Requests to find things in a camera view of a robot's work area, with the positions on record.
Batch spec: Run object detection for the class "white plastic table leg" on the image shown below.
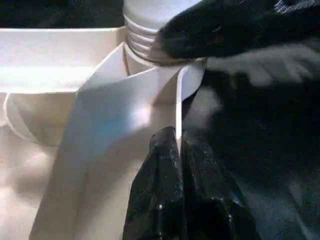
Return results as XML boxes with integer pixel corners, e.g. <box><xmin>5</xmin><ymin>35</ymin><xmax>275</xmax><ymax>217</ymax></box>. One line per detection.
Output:
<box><xmin>122</xmin><ymin>0</ymin><xmax>200</xmax><ymax>64</ymax></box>

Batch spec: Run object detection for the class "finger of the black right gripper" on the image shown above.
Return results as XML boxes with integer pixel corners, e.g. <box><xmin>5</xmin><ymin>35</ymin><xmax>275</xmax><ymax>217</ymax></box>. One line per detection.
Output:
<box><xmin>151</xmin><ymin>0</ymin><xmax>320</xmax><ymax>64</ymax></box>

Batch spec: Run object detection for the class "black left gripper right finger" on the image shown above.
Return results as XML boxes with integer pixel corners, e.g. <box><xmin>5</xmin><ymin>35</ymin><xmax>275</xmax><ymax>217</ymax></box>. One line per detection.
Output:
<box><xmin>179</xmin><ymin>129</ymin><xmax>260</xmax><ymax>240</ymax></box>

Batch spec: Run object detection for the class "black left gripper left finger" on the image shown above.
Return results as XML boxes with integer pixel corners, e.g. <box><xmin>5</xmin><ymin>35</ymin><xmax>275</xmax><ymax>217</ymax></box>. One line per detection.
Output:
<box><xmin>122</xmin><ymin>126</ymin><xmax>188</xmax><ymax>240</ymax></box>

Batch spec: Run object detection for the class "white plastic table top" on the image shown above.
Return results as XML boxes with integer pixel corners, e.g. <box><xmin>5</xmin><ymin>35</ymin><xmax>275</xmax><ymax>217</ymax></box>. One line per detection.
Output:
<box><xmin>0</xmin><ymin>26</ymin><xmax>206</xmax><ymax>240</ymax></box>

